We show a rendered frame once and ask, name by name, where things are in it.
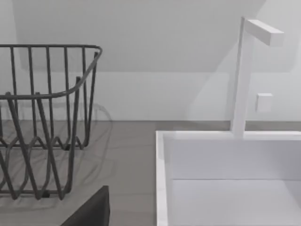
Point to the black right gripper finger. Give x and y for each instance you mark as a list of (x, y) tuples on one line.
[(95, 209)]

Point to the white sink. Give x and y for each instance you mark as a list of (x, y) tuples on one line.
[(223, 179)]

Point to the tall white tap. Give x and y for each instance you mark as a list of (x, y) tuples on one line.
[(244, 77)]

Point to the small white tap knob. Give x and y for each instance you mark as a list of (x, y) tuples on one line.
[(264, 102)]

